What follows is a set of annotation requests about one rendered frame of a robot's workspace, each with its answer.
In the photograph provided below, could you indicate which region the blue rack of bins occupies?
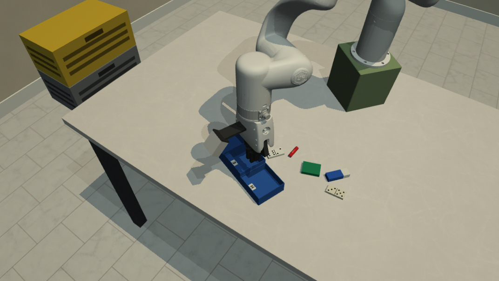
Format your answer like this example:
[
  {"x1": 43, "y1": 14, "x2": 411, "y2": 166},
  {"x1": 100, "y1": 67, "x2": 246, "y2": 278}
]
[{"x1": 219, "y1": 134, "x2": 284, "y2": 205}]

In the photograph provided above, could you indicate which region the grey and cream domino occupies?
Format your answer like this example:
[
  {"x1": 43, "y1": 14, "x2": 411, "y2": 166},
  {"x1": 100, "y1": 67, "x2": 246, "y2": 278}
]
[{"x1": 325, "y1": 184, "x2": 346, "y2": 200}]

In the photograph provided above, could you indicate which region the white domino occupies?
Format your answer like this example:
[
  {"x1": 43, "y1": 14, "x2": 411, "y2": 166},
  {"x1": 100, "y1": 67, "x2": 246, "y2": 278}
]
[{"x1": 267, "y1": 147, "x2": 284, "y2": 159}]

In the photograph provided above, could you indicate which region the red aaa battery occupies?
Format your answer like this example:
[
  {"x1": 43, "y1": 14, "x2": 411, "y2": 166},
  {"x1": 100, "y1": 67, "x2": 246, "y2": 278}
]
[{"x1": 288, "y1": 146, "x2": 299, "y2": 158}]

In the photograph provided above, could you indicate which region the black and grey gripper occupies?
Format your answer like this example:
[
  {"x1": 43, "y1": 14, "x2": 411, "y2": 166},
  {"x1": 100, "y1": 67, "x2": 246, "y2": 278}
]
[{"x1": 236, "y1": 110, "x2": 274, "y2": 163}]

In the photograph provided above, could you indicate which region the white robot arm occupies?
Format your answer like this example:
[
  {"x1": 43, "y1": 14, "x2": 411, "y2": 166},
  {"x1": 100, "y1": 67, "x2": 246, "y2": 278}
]
[{"x1": 203, "y1": 0, "x2": 405, "y2": 157}]

